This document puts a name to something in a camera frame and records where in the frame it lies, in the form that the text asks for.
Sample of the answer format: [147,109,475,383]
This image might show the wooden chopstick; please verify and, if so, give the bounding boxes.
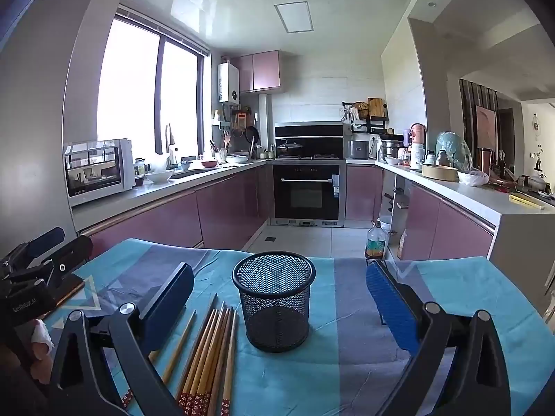
[176,293,217,403]
[187,309,220,415]
[206,307,234,416]
[197,304,227,415]
[162,311,197,385]
[190,305,226,415]
[220,310,238,416]
[177,309,216,415]

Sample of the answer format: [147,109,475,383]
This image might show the kitchen window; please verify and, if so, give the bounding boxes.
[96,10,207,161]

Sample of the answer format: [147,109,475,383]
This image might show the person's left hand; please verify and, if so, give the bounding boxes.
[30,319,54,385]

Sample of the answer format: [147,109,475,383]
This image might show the black smartphone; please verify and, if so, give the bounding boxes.
[44,273,85,318]

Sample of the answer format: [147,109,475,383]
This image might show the white microwave oven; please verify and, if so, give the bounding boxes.
[63,138,136,208]

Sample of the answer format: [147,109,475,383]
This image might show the blue striped tablecloth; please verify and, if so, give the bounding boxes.
[46,240,554,415]

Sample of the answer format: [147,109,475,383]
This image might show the white bowl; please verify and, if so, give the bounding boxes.
[146,170,173,184]

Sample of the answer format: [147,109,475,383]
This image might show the pink lower cabinets right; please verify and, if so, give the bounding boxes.
[344,160,495,260]

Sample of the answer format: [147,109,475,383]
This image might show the pink cabinets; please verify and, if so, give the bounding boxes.
[344,160,495,260]
[74,161,272,257]

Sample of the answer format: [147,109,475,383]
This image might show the cooking oil bottle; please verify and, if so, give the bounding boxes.
[365,221,389,259]

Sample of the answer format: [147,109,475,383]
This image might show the pink lower cabinets left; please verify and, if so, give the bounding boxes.
[74,161,272,257]

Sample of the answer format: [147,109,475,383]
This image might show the black mesh pen holder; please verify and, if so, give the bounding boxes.
[232,252,316,353]

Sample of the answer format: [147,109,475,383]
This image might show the white plastic bag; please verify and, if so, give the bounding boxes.
[457,170,490,187]

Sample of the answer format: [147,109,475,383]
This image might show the round bamboo steamer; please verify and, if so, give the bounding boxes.
[421,163,458,182]

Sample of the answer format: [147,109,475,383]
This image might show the green plastic-wrapped fan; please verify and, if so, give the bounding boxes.
[436,131,473,173]

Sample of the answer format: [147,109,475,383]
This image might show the white water heater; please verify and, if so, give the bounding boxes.
[218,62,240,105]

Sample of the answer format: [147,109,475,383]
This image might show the black built-in oven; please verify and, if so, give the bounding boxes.
[271,160,346,227]

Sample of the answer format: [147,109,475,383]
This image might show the pink thermos jug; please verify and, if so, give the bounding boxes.
[409,123,426,147]

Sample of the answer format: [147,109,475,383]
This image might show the steel pot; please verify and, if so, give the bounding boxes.
[380,133,403,160]

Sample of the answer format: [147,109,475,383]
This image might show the black range hood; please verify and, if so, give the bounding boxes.
[275,121,344,160]

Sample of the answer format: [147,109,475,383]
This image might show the pink upper wall cabinet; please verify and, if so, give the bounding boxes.
[230,50,281,94]

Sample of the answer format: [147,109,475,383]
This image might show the black wall spice rack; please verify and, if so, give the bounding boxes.
[341,98,389,134]

